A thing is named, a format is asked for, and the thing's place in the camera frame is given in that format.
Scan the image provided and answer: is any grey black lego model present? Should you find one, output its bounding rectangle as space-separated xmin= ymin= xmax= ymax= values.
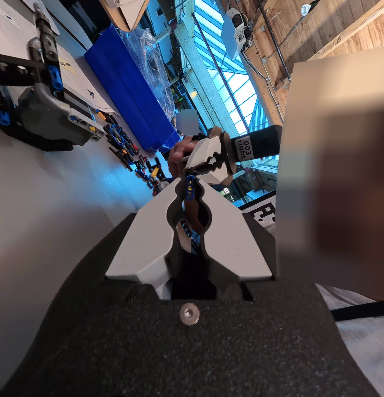
xmin=0 ymin=2 xmax=105 ymax=153

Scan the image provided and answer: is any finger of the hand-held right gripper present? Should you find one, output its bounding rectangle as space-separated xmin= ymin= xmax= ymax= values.
xmin=196 ymin=164 xmax=232 ymax=185
xmin=183 ymin=137 xmax=225 ymax=172

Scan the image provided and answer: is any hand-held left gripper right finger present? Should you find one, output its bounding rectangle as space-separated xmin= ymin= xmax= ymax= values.
xmin=192 ymin=179 xmax=273 ymax=301

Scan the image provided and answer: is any pile of small lego pieces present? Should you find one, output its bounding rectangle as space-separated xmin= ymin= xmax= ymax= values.
xmin=98 ymin=110 xmax=174 ymax=198

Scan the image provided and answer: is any wooden board with instruction poster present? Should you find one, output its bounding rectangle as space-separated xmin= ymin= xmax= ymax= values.
xmin=99 ymin=0 xmax=151 ymax=31

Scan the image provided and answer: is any clear plastic bag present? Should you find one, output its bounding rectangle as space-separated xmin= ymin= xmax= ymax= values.
xmin=120 ymin=27 xmax=176 ymax=122

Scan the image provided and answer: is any black white printed tag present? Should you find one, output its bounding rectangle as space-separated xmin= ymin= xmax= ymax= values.
xmin=241 ymin=190 xmax=277 ymax=224

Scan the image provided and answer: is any plain white paper sheet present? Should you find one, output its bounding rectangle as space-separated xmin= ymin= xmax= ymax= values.
xmin=0 ymin=0 xmax=61 ymax=35

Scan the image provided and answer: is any black strap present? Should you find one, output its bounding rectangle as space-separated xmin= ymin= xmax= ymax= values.
xmin=330 ymin=299 xmax=384 ymax=322

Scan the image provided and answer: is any skylight window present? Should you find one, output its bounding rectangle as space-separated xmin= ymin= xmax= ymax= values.
xmin=194 ymin=0 xmax=267 ymax=137

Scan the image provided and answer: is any instruction paper with yellow patch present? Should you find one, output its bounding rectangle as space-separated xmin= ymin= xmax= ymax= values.
xmin=55 ymin=47 xmax=118 ymax=116

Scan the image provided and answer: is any dark ceiling pipe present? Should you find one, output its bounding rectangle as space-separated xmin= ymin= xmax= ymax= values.
xmin=258 ymin=0 xmax=292 ymax=79

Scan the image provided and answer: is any blue plastic bin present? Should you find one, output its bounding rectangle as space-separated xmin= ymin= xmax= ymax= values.
xmin=84 ymin=23 xmax=181 ymax=153

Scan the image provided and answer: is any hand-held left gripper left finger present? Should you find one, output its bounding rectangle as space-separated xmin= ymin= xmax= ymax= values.
xmin=105 ymin=177 xmax=184 ymax=301

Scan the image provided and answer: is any person's white shirt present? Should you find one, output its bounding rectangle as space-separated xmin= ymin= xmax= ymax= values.
xmin=315 ymin=284 xmax=384 ymax=397

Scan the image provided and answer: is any white ceiling device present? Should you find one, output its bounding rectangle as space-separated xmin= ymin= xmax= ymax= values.
xmin=221 ymin=8 xmax=253 ymax=60

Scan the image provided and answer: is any another person's forearm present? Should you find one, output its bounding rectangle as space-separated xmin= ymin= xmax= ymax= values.
xmin=184 ymin=198 xmax=208 ymax=234

